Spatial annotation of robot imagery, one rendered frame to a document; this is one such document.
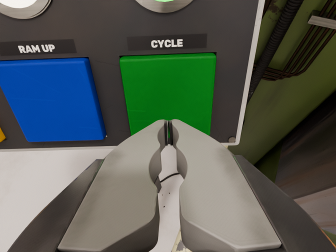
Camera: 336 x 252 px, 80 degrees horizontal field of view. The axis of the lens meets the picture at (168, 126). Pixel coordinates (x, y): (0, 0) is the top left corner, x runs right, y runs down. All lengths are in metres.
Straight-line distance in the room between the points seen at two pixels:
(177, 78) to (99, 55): 0.06
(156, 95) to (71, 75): 0.07
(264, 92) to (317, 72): 0.12
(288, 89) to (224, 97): 0.39
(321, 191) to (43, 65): 0.51
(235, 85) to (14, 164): 1.46
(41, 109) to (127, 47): 0.09
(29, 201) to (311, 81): 1.37
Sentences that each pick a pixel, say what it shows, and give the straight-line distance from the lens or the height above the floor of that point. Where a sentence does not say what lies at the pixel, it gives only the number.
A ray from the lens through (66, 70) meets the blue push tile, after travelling 0.18.
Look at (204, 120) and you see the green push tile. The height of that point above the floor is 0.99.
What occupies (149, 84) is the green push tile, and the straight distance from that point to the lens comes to 0.17.
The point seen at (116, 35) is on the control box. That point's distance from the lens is 0.17.
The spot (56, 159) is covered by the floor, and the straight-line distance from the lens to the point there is 1.42.
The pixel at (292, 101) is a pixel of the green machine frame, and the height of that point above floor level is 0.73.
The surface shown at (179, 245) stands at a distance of 0.51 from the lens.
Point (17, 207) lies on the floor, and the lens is 1.44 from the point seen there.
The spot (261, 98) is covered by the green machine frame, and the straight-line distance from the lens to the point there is 0.60.
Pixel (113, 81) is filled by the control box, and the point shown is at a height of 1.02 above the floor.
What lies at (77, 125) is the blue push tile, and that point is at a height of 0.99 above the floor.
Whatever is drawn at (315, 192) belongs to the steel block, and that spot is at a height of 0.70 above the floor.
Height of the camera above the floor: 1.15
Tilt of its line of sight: 61 degrees down
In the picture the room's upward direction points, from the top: 4 degrees counter-clockwise
